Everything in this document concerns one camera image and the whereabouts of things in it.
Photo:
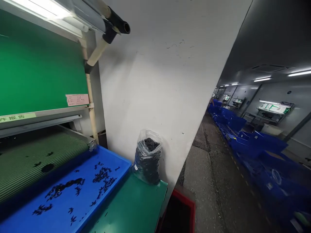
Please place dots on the row of blue plastic crates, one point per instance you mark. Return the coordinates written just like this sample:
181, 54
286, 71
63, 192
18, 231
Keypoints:
252, 148

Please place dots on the black round part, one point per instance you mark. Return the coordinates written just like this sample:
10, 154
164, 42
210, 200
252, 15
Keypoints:
47, 167

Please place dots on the white pipe frame with black joints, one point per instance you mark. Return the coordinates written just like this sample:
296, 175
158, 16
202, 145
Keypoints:
107, 29

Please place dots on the red plastic crate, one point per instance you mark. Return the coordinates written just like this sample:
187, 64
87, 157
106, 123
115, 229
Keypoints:
179, 213

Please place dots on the green ribbed conveyor belt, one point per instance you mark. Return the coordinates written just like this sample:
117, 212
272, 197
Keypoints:
29, 160

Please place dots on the white label strip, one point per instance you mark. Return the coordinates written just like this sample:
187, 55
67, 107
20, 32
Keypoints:
17, 118

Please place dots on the green table mat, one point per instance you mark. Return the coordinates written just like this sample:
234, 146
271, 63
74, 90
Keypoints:
131, 208

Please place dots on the clear bag of black parts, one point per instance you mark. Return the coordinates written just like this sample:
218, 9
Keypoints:
147, 162

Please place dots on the green back panel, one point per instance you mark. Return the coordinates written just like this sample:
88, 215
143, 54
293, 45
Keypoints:
39, 70

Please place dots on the blue plastic tray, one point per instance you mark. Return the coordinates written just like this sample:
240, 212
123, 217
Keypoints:
73, 194

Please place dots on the pink paper label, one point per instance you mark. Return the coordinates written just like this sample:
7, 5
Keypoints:
77, 99

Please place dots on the pile of small black parts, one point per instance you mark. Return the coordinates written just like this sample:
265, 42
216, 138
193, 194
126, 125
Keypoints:
80, 184

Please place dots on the fluorescent lamp fixture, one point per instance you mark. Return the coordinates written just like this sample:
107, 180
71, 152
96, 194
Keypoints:
46, 12

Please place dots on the distant workstation with shelves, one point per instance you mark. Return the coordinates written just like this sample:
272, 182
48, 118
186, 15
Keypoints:
232, 102

